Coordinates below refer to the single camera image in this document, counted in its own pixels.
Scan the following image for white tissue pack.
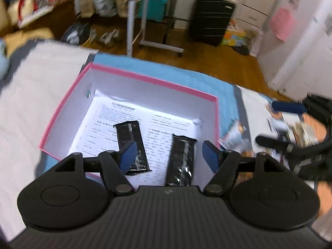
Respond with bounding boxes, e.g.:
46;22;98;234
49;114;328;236
248;28;264;58

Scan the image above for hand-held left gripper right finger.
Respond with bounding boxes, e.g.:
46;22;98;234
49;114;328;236
202;140;286;195

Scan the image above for pink cardboard box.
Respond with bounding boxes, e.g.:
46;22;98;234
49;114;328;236
38;62;221;188

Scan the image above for yellow blanket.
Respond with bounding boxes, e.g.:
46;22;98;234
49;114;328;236
5;28;55;57

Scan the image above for black suitcase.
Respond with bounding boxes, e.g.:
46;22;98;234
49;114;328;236
188;0;237;47

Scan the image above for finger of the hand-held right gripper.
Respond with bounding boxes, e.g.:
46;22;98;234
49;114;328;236
271;101;308;115
255;134;332;181

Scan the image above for black snack packet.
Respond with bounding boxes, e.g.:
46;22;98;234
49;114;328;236
114;120;152;176
165;133;198;187

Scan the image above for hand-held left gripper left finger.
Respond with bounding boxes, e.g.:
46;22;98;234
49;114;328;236
55;140;138;197

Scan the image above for white rolling table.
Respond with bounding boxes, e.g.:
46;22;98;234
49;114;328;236
121;0;238;58

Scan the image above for black bag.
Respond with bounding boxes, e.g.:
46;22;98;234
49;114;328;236
60;22;92;45

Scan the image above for blue striped bedsheet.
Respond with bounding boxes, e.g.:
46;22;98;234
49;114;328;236
0;40;332;242

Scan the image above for teal chair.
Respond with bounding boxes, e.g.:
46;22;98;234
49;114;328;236
137;0;173;23

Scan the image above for printed paper sheet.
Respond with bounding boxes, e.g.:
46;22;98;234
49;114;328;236
70;89;202;187

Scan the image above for white printed bag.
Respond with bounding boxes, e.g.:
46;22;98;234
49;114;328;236
93;0;118;16

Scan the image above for black slipper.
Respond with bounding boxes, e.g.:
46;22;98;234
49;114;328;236
233;45;250;55

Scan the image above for white drawer cabinet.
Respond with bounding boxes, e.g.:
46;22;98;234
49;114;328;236
236;0;284;32

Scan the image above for white orange snack packet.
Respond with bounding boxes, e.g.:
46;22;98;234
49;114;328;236
219;119;247;152

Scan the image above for red white tote bag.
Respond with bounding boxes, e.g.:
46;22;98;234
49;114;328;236
17;0;61;29

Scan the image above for pile of assorted snack packets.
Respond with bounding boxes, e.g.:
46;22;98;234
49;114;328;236
267;103;321;166

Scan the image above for light blue cloth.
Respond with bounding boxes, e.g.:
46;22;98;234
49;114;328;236
0;39;11;81

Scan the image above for grey shoes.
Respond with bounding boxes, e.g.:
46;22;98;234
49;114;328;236
99;29;121;48

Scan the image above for brown paper bag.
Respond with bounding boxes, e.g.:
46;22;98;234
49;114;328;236
77;0;102;19

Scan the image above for colourful cardboard box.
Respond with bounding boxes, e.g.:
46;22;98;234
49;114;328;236
222;20;250;48

